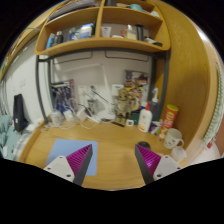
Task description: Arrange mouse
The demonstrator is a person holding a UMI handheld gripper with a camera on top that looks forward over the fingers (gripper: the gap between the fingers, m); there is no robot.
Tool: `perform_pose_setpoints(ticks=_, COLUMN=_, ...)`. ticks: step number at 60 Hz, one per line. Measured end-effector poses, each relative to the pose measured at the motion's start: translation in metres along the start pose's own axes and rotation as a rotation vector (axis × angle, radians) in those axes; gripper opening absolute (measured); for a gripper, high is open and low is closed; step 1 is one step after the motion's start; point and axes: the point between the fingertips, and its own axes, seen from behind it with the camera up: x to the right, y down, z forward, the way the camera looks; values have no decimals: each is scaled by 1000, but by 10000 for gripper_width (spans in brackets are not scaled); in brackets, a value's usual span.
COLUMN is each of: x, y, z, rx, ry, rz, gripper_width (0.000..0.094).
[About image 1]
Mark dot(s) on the metal cup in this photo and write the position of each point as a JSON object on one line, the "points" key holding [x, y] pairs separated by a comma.
{"points": [[92, 106]]}

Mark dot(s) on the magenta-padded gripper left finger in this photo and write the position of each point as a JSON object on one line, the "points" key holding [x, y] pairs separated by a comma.
{"points": [[60, 165]]}

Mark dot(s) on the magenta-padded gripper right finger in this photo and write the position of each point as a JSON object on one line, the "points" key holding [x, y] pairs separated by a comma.
{"points": [[165, 165]]}

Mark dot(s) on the black flat bar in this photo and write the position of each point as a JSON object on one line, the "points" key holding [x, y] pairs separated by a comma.
{"points": [[118, 124]]}

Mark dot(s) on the white red-capped pump bottle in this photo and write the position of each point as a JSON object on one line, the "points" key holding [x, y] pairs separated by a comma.
{"points": [[145, 120]]}

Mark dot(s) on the red and yellow chips can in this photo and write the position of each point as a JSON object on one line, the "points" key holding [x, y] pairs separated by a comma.
{"points": [[168, 120]]}

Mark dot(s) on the black bag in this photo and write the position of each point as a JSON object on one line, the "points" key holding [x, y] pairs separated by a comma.
{"points": [[19, 113]]}

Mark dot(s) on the light blue mouse pad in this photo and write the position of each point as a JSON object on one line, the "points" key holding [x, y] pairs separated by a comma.
{"points": [[66, 146]]}

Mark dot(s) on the blue model kit box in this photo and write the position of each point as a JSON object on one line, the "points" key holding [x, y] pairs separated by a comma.
{"points": [[61, 96]]}

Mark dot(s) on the dark grey metal frame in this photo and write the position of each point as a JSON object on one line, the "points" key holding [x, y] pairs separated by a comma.
{"points": [[41, 93]]}

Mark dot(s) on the dark green round box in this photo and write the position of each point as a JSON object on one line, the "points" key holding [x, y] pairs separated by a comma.
{"points": [[134, 118]]}

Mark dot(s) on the clear round plastic container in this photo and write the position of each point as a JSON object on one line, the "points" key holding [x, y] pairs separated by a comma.
{"points": [[56, 119]]}

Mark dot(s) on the colourful picture box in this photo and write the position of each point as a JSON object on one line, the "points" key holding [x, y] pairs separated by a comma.
{"points": [[136, 80]]}

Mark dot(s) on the small blue packet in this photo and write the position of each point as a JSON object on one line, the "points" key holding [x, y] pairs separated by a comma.
{"points": [[155, 127]]}

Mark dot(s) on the white printed mug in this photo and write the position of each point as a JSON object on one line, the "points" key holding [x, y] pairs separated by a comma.
{"points": [[171, 137]]}

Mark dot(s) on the teal bedding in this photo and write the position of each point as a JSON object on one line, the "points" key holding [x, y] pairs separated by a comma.
{"points": [[6, 136]]}

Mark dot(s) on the white wall socket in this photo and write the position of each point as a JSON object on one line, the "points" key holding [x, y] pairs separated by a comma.
{"points": [[82, 90]]}

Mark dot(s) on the white charger block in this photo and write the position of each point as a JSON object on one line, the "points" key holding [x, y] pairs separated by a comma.
{"points": [[68, 115], [81, 114]]}

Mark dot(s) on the wooden shelf unit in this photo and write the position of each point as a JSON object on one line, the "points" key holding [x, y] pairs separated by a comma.
{"points": [[100, 43]]}

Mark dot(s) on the white wall-mounted box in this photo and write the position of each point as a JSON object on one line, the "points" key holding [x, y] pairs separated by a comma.
{"points": [[117, 90]]}

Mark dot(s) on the small white cube clock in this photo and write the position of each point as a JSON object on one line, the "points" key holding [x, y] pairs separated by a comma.
{"points": [[129, 122]]}

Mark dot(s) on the white power strip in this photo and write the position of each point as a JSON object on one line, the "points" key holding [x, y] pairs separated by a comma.
{"points": [[95, 119]]}

